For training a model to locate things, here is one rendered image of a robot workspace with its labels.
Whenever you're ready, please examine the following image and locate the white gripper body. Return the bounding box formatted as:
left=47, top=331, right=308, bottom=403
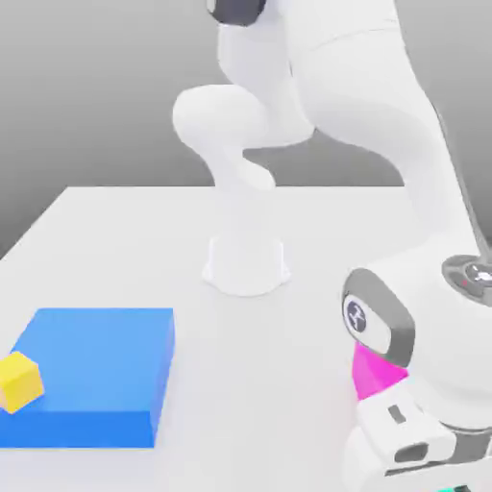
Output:
left=341, top=425, right=492, bottom=492

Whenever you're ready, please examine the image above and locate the large magenta box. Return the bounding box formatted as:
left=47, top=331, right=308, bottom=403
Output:
left=351, top=341, right=409, bottom=402

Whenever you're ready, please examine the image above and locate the large blue box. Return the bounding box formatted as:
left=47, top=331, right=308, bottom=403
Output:
left=0, top=307, right=176, bottom=450

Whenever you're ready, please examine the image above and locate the small yellow cube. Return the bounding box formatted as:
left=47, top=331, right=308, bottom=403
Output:
left=0, top=351, right=45, bottom=415

